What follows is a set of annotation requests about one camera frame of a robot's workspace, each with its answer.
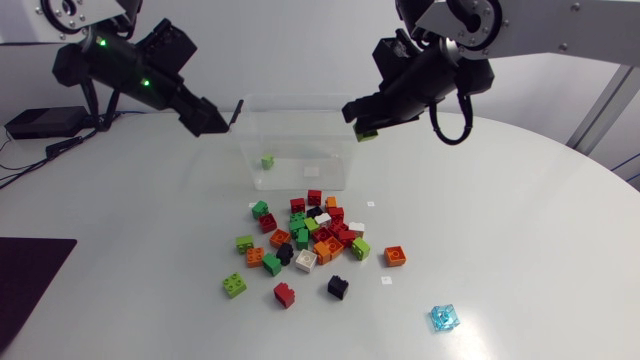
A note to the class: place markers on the lime green toy brick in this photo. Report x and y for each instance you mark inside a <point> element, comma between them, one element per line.
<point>311,224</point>
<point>366,135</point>
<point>234,285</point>
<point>244,244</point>
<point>267,161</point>
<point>360,248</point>

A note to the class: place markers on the clear blue toy brick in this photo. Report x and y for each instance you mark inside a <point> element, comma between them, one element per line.
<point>445,317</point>

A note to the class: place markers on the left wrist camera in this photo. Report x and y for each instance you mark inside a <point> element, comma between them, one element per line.
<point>167,45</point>

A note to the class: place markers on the white toy brick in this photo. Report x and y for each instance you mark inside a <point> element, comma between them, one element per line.
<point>323,219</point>
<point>306,260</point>
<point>357,228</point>

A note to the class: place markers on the red toy brick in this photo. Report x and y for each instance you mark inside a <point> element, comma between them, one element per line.
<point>297,205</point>
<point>336,213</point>
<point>338,227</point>
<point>321,234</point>
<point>267,223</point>
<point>347,237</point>
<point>284,295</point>
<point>314,197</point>

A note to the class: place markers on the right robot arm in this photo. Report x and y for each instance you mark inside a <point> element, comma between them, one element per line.
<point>550,25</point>

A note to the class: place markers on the black power brick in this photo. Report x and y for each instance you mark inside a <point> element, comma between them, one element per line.
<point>45,121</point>

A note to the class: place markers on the clear plastic container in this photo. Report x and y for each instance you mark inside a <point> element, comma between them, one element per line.
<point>300,130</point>

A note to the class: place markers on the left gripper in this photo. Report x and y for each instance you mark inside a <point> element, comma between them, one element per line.
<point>157,92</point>

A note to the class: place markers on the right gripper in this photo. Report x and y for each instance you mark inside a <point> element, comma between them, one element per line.
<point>425,75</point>

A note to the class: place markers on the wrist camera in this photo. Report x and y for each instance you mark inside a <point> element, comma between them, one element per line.
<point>167,45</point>
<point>395,52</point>

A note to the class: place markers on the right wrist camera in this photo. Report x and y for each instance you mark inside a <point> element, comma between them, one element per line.
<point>395,52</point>

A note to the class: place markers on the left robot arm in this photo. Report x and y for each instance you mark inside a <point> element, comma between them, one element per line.
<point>20,20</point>

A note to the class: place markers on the orange toy brick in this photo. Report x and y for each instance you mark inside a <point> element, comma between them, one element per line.
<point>322,253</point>
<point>330,202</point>
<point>334,246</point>
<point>280,238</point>
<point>395,256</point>
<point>255,257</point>

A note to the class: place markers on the black toy brick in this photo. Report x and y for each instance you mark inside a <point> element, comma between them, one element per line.
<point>285,253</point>
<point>338,287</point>
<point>314,212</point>

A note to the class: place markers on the dark mat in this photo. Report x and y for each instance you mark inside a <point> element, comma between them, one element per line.
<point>25,280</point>

